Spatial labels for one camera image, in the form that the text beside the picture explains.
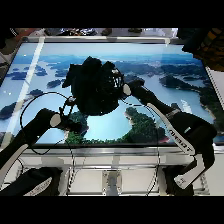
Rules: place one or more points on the black pants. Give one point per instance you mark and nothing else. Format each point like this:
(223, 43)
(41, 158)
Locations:
(95, 86)

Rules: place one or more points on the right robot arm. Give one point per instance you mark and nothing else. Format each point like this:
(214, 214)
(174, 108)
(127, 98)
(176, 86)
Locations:
(186, 128)

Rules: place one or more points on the dark garment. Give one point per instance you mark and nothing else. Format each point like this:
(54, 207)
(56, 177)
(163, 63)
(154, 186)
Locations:
(191, 41)

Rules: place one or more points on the yellow black checked garment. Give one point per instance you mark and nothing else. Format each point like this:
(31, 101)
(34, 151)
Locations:
(213, 50)

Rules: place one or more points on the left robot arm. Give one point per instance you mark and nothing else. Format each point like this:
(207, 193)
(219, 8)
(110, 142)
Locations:
(31, 128)

